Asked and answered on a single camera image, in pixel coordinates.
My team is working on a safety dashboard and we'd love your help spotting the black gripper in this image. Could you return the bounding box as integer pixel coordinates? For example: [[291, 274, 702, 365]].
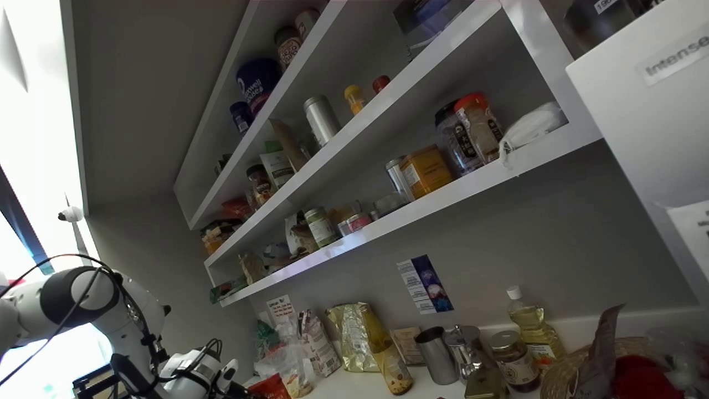
[[150, 339, 242, 399]]

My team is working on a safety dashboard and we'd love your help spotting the orange snack packet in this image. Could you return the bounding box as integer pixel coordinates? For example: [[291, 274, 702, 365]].
[[249, 374, 291, 399]]

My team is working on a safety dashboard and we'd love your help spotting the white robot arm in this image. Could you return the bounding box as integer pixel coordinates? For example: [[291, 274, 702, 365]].
[[0, 267, 249, 399]]

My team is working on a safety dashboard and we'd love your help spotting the gold foil bag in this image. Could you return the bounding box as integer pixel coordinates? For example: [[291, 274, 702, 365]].
[[328, 302, 389, 373]]

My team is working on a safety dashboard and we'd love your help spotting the green lid white jar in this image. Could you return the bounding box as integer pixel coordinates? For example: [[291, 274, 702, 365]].
[[305, 209, 337, 248]]

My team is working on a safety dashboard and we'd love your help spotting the pink round tin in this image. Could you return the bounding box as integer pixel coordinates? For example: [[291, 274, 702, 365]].
[[337, 212, 373, 235]]

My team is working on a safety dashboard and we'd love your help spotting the steel cup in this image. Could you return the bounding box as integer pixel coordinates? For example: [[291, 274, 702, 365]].
[[414, 327, 459, 385]]

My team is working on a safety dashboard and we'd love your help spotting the blue white leaflet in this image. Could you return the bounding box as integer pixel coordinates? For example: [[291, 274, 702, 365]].
[[396, 254, 455, 314]]

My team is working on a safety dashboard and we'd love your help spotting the silver metal can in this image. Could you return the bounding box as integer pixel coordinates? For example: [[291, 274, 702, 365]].
[[385, 159, 409, 202]]

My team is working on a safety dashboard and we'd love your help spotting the silver cylinder can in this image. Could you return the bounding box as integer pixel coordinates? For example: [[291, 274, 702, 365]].
[[304, 96, 338, 146]]

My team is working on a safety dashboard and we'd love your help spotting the blue canister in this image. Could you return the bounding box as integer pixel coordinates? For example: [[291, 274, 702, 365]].
[[235, 57, 282, 116]]

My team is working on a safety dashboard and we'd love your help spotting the glass jar brown spread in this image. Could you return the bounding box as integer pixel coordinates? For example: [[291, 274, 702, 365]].
[[490, 331, 541, 392]]

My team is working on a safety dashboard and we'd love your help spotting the yellow tin box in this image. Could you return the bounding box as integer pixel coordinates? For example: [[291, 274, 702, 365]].
[[400, 146, 455, 198]]

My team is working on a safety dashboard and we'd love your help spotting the yellow small bottle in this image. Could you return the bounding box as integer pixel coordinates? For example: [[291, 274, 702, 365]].
[[344, 85, 365, 116]]

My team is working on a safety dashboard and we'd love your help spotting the cooking oil bottle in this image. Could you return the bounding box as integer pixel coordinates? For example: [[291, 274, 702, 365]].
[[508, 287, 567, 370]]

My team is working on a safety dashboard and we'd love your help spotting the white labelled canister orange lid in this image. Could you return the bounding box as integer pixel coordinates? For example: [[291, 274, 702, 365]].
[[435, 104, 484, 176]]

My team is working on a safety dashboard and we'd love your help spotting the amber honey bottle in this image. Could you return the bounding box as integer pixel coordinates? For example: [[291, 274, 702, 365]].
[[455, 92, 504, 164]]

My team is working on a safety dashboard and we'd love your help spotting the red cloth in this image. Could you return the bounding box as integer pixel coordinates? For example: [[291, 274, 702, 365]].
[[612, 355, 682, 399]]

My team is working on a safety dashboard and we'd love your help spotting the white plastic bag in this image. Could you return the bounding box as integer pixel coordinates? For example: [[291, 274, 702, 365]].
[[499, 103, 567, 154]]

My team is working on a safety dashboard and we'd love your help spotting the white wall shelf unit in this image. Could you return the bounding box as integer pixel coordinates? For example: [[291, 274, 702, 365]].
[[173, 0, 600, 307]]

